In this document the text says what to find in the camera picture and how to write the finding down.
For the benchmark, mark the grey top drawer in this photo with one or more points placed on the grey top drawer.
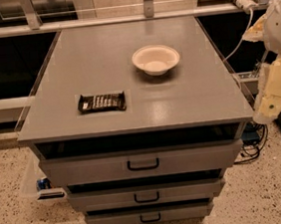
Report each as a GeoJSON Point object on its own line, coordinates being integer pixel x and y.
{"type": "Point", "coordinates": [103, 168]}

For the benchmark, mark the blue soda can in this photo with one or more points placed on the blue soda can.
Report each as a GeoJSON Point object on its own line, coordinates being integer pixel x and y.
{"type": "Point", "coordinates": [43, 184]}

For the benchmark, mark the black candy bar wrapper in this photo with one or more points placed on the black candy bar wrapper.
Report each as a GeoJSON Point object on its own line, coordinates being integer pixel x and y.
{"type": "Point", "coordinates": [102, 103]}

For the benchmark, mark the grey bottom drawer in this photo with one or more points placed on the grey bottom drawer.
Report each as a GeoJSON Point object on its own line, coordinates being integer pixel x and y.
{"type": "Point", "coordinates": [153, 215]}

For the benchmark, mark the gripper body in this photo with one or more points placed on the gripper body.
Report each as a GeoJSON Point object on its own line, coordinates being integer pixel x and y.
{"type": "Point", "coordinates": [280, 26]}

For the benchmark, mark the clear plastic bin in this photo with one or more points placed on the clear plastic bin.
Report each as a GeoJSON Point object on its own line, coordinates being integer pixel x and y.
{"type": "Point", "coordinates": [28, 185]}

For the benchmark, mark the grey drawer cabinet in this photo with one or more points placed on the grey drawer cabinet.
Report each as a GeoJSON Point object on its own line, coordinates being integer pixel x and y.
{"type": "Point", "coordinates": [195, 103]}

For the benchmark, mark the grey drawer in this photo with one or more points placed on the grey drawer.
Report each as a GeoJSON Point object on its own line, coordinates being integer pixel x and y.
{"type": "Point", "coordinates": [153, 215]}
{"type": "Point", "coordinates": [148, 194]}
{"type": "Point", "coordinates": [103, 168]}

